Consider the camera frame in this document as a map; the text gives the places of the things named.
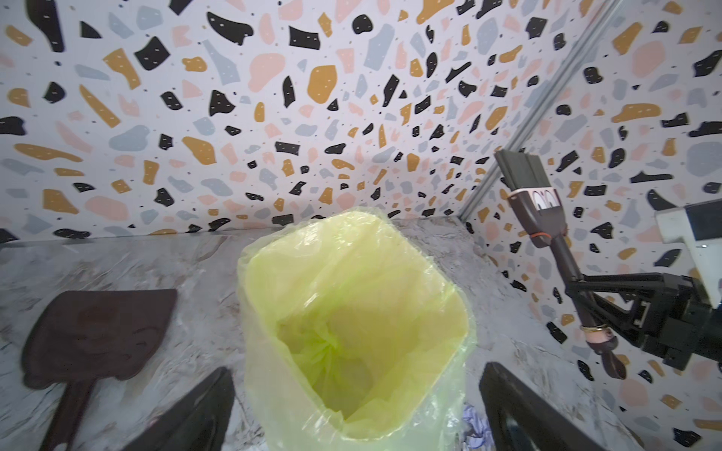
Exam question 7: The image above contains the purple paper scrap right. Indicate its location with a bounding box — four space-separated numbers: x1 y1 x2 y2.
462 404 494 451

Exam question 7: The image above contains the bin with yellow bag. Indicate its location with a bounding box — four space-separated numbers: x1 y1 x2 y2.
237 209 477 450

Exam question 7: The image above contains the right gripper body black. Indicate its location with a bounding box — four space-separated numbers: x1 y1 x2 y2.
640 275 721 370

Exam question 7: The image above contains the brown dustpan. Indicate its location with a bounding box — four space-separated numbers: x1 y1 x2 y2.
21 289 178 450

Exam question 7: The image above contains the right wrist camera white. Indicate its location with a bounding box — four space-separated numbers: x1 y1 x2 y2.
654 198 722 307

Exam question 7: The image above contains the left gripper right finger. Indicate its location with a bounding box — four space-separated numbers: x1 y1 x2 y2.
479 362 603 451

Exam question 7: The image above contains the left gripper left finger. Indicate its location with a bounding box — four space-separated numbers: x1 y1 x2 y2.
124 366 235 451

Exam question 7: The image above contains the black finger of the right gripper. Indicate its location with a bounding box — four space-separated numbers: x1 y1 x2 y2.
566 272 686 346

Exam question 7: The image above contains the brown cartoon face brush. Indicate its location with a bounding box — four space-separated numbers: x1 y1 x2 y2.
494 150 627 380

